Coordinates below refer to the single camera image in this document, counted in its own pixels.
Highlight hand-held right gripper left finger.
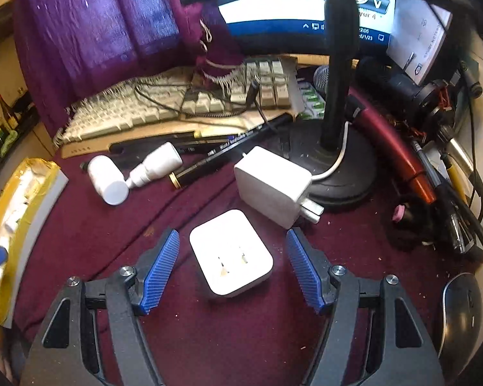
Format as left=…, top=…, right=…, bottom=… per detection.
left=20, top=227, right=180, bottom=386

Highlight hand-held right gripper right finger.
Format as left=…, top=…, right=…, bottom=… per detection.
left=286, top=227, right=443, bottom=386

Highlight white socket adapter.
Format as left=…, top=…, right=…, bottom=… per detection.
left=189, top=209, right=274, bottom=299

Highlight grey box with yellow tape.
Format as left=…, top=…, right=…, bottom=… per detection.
left=0, top=157, right=70, bottom=328

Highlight dark red tablecloth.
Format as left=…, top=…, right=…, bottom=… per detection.
left=12, top=121, right=483, bottom=386

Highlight white power charger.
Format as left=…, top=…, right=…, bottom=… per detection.
left=233, top=146, right=325, bottom=228

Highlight white pill bottle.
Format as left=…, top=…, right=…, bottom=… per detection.
left=87, top=155, right=129, bottom=206

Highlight white spray bottle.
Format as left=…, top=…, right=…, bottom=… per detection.
left=127, top=142, right=184, bottom=189

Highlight black gold-tipped pen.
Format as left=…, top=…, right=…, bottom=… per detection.
left=109, top=130, right=204, bottom=154

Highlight row of glass bottles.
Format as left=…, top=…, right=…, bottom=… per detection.
left=0, top=92, right=38, bottom=162

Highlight black printed pen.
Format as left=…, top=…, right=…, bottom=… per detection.
left=180, top=131, right=255, bottom=155

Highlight dark red cylindrical tool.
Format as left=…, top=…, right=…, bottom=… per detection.
left=345, top=86, right=436, bottom=206

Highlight bundle of pens and tools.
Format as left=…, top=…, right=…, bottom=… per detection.
left=411, top=138, right=479, bottom=255

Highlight beige keyboard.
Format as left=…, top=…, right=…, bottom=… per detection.
left=54, top=58, right=302, bottom=145

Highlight grey computer mouse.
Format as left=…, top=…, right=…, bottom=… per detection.
left=436, top=272, right=483, bottom=383

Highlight green pill blister pack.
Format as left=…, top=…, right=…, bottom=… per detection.
left=295, top=79, right=329, bottom=121

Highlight yellow pen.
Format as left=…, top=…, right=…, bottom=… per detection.
left=443, top=154, right=475, bottom=207

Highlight microphone with mesh head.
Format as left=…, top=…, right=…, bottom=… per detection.
left=312, top=64, right=331, bottom=99

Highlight black desk stand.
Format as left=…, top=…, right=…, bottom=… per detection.
left=285, top=0, right=378, bottom=210

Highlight black cylindrical device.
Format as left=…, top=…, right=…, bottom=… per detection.
left=356, top=55, right=456, bottom=126

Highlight purple fringed cloth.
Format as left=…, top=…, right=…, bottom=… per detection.
left=12, top=0, right=248, bottom=137

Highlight white paper booklet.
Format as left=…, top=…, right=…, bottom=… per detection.
left=385, top=0, right=454, bottom=88

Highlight computer monitor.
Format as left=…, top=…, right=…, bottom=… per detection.
left=200, top=0, right=399, bottom=56

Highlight white charger cable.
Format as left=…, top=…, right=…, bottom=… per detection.
left=311, top=120, right=350, bottom=181

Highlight black marker with gold ring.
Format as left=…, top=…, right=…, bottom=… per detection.
left=169, top=113, right=293, bottom=189

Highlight black cable with plug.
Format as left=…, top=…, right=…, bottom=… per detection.
left=134, top=78, right=275, bottom=130

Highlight black thin cable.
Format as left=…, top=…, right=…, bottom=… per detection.
left=458, top=60, right=483, bottom=228

